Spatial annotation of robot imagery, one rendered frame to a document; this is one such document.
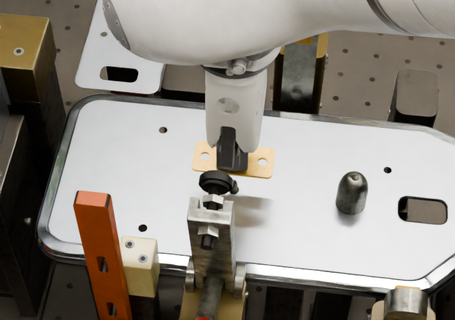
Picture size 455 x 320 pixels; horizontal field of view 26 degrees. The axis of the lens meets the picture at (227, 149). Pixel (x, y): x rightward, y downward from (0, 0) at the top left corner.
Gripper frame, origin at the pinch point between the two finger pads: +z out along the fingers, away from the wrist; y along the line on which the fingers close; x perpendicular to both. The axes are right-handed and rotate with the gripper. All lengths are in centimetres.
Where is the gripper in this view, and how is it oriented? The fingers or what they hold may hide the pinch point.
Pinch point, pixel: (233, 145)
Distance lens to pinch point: 100.1
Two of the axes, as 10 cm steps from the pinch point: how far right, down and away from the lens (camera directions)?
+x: -9.9, -1.0, 0.8
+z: 0.0, 5.9, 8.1
